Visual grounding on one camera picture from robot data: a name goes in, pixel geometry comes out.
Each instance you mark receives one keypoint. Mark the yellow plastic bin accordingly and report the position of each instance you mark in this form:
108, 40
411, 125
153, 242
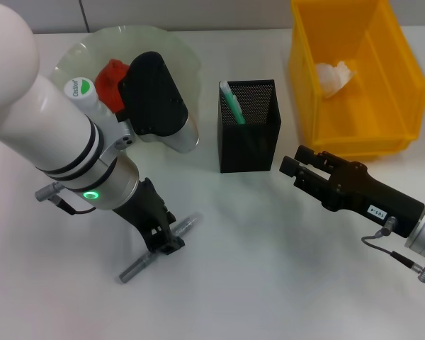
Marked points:
375, 117

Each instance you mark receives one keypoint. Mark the red-orange plush orange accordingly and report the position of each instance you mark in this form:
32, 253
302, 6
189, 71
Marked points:
110, 85

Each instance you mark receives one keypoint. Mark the green glass fruit plate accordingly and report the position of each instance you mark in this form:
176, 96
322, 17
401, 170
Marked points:
184, 63

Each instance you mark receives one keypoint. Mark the black mesh pen holder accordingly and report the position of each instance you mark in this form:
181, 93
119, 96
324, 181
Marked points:
248, 148

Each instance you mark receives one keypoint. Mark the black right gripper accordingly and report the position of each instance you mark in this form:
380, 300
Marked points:
368, 198

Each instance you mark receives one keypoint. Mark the silver glitter pen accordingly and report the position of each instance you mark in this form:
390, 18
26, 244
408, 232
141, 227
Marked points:
134, 272

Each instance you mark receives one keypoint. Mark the green utility knife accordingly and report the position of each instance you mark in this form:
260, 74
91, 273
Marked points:
233, 106

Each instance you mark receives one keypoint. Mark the clear water bottle green label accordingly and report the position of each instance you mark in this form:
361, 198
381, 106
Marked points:
79, 90

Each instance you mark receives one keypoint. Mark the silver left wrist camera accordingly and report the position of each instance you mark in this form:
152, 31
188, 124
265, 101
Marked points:
156, 99

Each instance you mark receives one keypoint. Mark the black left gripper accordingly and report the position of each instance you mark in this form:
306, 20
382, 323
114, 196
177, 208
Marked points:
148, 212

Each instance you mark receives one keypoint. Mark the white paper ball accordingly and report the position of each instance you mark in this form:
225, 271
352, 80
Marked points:
333, 78

